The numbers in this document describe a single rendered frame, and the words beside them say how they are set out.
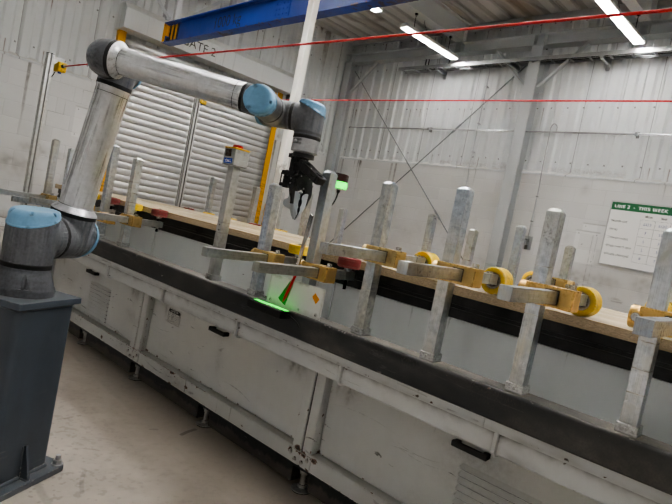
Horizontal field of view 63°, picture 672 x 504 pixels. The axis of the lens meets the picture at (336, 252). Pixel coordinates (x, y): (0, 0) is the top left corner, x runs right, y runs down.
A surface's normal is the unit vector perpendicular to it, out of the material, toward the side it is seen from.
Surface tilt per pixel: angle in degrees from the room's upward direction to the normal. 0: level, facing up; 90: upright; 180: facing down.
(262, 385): 90
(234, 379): 90
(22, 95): 90
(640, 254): 90
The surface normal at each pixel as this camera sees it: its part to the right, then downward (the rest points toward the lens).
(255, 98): -0.07, 0.04
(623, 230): -0.70, -0.11
